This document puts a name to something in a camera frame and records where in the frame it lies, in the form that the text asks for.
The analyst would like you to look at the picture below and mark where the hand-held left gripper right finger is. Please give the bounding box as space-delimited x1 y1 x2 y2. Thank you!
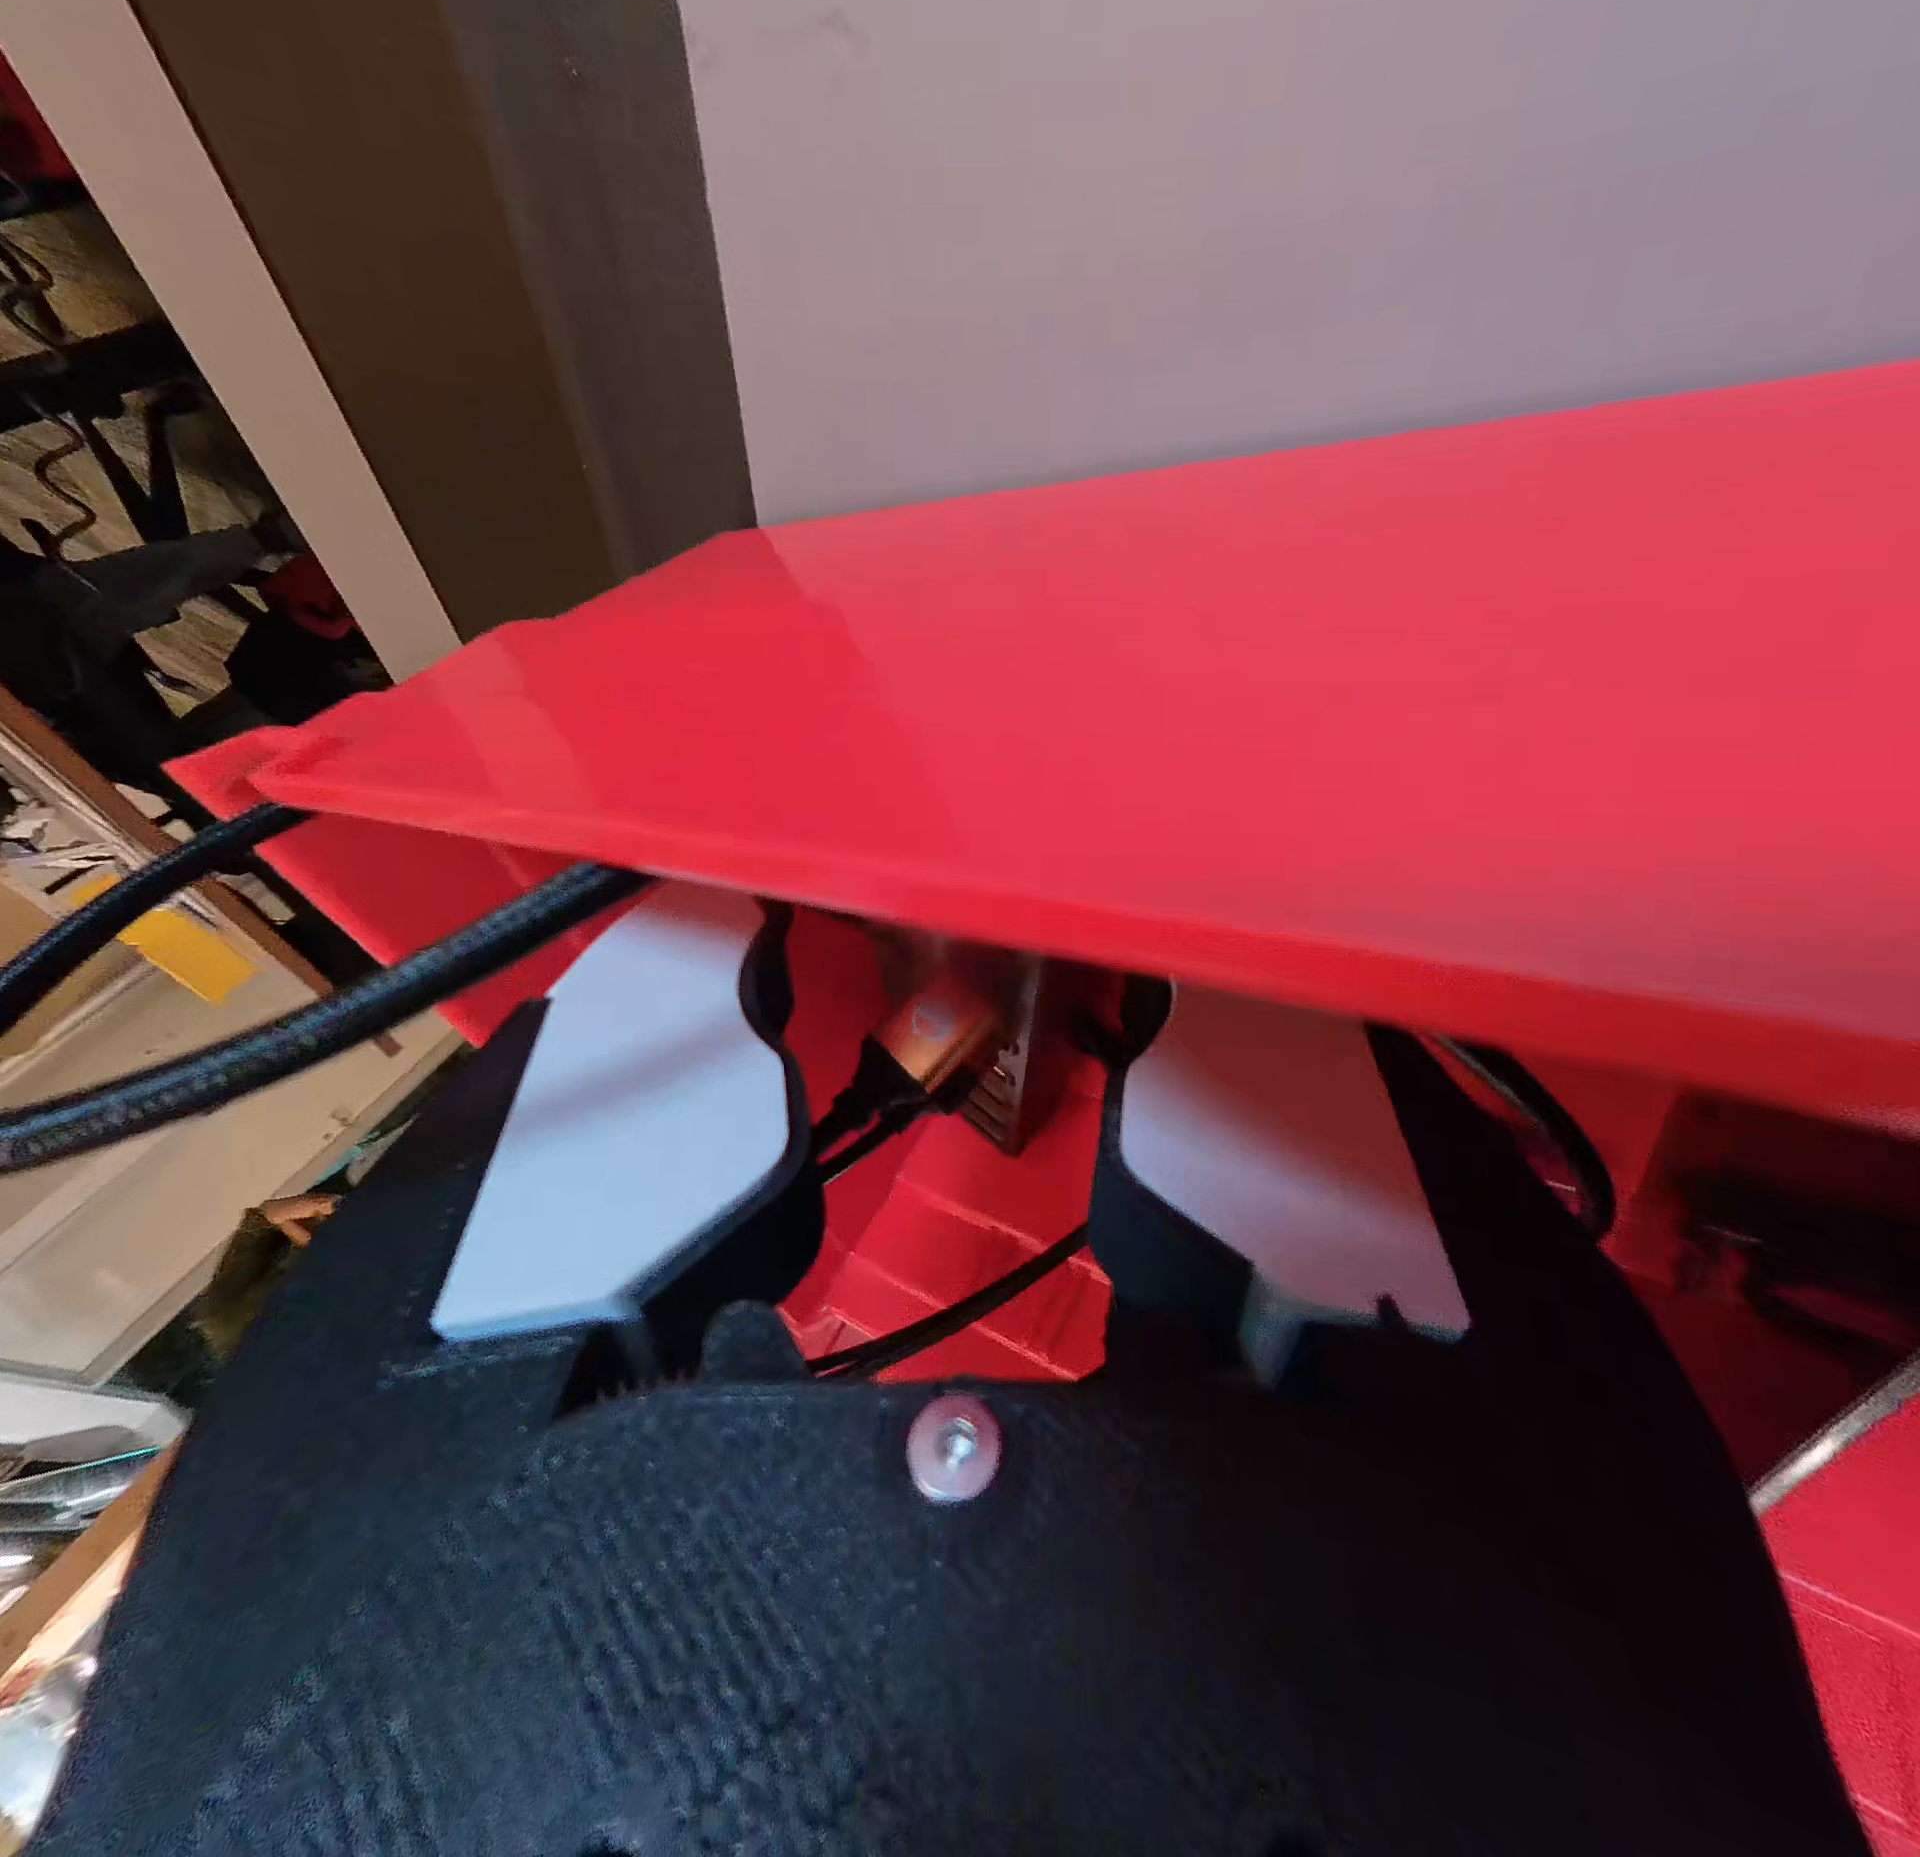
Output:
1086 979 1472 1389

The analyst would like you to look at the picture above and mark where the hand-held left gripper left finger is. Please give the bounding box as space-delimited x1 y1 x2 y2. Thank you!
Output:
433 885 830 1380

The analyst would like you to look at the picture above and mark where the grey aluminium usb hub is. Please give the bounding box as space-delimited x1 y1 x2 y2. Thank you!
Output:
865 933 1053 1157

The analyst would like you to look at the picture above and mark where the red plastic bin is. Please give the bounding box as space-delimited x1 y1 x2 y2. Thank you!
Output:
160 361 1920 1857

